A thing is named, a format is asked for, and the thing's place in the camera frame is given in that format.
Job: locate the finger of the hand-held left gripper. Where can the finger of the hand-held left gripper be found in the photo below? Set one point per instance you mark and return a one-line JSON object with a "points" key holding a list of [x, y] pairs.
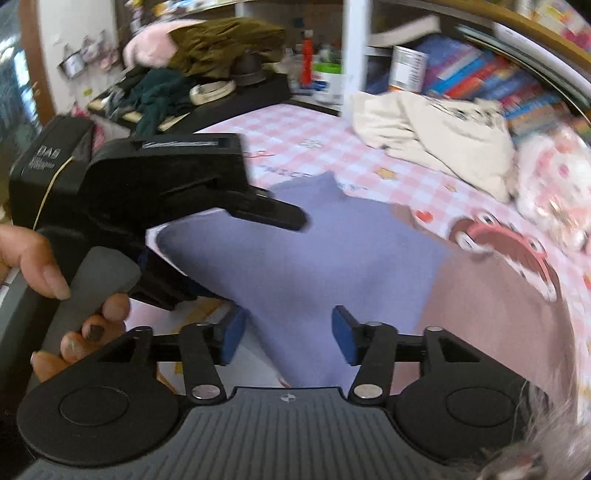
{"points": [[161, 286], [272, 213]]}

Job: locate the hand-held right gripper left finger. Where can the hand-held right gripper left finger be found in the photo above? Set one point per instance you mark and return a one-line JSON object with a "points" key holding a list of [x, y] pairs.
{"points": [[233, 339]]}

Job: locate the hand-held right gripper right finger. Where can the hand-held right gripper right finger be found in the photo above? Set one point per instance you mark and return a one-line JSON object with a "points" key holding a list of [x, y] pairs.
{"points": [[345, 337]]}

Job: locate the purple and pink sweater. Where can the purple and pink sweater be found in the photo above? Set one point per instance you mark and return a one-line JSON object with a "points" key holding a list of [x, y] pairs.
{"points": [[323, 258]]}

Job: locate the person's left hand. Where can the person's left hand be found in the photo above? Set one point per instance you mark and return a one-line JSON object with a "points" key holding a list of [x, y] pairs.
{"points": [[32, 258]]}

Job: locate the pink checked cartoon desk mat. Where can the pink checked cartoon desk mat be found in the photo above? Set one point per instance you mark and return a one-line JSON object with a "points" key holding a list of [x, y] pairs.
{"points": [[323, 134]]}

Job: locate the dark green cloth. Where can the dark green cloth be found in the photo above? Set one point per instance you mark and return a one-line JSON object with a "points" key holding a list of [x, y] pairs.
{"points": [[161, 92]]}

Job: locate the black low cabinet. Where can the black low cabinet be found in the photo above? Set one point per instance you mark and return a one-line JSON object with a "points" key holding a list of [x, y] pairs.
{"points": [[258, 99]]}

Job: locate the hanging metal tins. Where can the hanging metal tins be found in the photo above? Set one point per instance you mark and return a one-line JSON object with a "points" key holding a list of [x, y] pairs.
{"points": [[76, 62]]}

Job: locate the pink fluffy cloth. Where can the pink fluffy cloth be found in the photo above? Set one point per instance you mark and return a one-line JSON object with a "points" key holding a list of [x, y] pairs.
{"points": [[147, 46]]}

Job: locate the white green container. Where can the white green container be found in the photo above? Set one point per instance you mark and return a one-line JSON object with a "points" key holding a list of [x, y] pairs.
{"points": [[328, 85]]}

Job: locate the black hat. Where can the black hat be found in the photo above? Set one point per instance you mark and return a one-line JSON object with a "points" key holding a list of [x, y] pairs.
{"points": [[247, 69]]}

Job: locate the red bottle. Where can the red bottle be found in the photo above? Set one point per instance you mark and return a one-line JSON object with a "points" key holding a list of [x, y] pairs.
{"points": [[307, 60]]}

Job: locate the olive green cloth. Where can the olive green cloth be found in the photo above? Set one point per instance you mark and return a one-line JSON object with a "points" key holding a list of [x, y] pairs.
{"points": [[221, 44]]}

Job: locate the white wooden bookshelf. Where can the white wooden bookshelf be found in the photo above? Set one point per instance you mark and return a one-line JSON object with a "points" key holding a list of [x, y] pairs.
{"points": [[353, 55]]}

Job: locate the cream tote bag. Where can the cream tote bag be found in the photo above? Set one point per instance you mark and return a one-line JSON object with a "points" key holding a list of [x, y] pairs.
{"points": [[438, 134]]}

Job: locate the white printed box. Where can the white printed box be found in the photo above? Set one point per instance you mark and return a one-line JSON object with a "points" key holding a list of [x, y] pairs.
{"points": [[406, 69]]}

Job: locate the white paperback book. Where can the white paperback book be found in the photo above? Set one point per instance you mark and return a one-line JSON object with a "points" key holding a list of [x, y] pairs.
{"points": [[406, 32]]}

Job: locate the pale fluffy fur trim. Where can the pale fluffy fur trim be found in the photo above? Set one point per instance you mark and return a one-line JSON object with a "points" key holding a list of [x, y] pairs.
{"points": [[554, 429]]}

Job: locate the row of colourful books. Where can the row of colourful books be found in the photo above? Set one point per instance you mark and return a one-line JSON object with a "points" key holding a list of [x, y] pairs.
{"points": [[485, 78]]}

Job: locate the white pink plush bunny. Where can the white pink plush bunny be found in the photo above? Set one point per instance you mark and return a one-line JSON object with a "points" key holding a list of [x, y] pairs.
{"points": [[554, 194]]}

